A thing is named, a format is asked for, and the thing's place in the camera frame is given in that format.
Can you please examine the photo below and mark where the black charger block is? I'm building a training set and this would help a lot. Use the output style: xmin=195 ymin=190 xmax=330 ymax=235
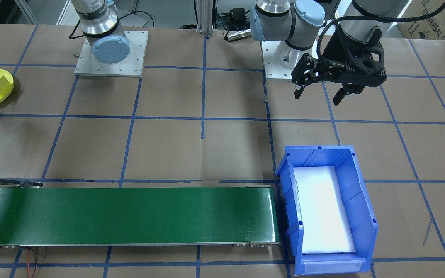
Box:
xmin=228 ymin=8 xmax=248 ymax=24

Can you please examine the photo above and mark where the silver cylindrical connector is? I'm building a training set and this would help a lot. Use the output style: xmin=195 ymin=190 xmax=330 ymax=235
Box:
xmin=224 ymin=29 xmax=252 ymax=41

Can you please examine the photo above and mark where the brown cardboard box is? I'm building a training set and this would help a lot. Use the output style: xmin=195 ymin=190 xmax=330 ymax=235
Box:
xmin=398 ymin=0 xmax=445 ymax=41

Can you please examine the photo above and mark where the white foam pad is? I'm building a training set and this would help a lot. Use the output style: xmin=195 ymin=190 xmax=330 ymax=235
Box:
xmin=293 ymin=166 xmax=357 ymax=255

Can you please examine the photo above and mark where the blue plastic storage bin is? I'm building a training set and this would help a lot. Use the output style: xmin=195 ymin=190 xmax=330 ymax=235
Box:
xmin=275 ymin=145 xmax=379 ymax=275

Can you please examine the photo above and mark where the green conveyor belt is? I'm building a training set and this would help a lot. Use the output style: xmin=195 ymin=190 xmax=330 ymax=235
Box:
xmin=0 ymin=178 xmax=281 ymax=249

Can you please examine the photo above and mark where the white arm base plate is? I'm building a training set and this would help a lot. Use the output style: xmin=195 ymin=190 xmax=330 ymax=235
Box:
xmin=75 ymin=30 xmax=148 ymax=77
xmin=261 ymin=39 xmax=323 ymax=81

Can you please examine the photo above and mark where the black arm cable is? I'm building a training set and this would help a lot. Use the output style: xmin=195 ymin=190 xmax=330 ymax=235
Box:
xmin=317 ymin=0 xmax=445 ymax=58

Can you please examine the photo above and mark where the thin red wire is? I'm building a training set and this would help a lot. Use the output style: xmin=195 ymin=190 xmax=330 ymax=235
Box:
xmin=25 ymin=247 xmax=49 ymax=278

